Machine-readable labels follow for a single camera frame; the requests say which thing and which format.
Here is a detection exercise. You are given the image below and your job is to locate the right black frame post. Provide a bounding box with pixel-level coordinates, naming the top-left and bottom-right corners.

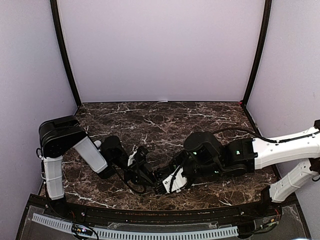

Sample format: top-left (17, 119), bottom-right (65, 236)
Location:
top-left (241, 0), bottom-right (273, 108)

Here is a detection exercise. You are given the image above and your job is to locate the black front frame rail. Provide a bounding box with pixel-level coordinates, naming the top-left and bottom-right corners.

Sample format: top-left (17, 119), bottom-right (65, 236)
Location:
top-left (15, 187), bottom-right (311, 240)

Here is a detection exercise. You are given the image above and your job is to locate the white slotted cable duct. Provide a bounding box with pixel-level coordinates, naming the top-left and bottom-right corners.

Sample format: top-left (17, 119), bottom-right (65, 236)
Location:
top-left (31, 213), bottom-right (239, 240)

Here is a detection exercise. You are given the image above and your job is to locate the black charging case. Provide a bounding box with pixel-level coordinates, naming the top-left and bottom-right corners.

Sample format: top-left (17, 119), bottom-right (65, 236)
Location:
top-left (153, 175), bottom-right (167, 189)

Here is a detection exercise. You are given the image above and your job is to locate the white earbud charging case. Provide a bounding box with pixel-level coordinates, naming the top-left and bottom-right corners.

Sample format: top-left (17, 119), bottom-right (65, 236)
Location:
top-left (94, 140), bottom-right (102, 148)

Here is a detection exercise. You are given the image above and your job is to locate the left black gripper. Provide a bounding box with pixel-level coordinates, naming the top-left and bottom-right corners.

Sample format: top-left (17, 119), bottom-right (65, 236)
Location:
top-left (111, 152), bottom-right (156, 187)

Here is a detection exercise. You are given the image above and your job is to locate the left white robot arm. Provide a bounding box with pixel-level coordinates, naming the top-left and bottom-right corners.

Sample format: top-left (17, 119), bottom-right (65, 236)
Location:
top-left (37, 115), bottom-right (155, 218)

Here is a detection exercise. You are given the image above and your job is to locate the black frame post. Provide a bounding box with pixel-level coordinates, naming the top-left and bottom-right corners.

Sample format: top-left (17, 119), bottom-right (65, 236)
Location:
top-left (241, 0), bottom-right (273, 108)
top-left (49, 0), bottom-right (82, 108)

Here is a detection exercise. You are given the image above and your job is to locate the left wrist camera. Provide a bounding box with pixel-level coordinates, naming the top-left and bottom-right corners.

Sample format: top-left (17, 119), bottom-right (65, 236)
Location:
top-left (127, 152), bottom-right (136, 167)

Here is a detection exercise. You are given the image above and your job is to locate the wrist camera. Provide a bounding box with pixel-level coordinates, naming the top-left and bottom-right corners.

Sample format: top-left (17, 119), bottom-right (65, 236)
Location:
top-left (127, 152), bottom-right (136, 167)
top-left (162, 168), bottom-right (188, 193)

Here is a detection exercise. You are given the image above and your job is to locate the left black frame post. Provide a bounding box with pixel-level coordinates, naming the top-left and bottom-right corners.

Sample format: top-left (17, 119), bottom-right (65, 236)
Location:
top-left (49, 0), bottom-right (82, 108)

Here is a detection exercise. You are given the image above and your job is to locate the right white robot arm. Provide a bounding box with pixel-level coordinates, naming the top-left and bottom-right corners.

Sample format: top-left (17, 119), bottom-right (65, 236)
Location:
top-left (154, 120), bottom-right (320, 217)

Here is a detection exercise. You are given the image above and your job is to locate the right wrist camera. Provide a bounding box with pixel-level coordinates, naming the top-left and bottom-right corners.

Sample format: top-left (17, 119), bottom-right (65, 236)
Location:
top-left (162, 168), bottom-right (188, 193)

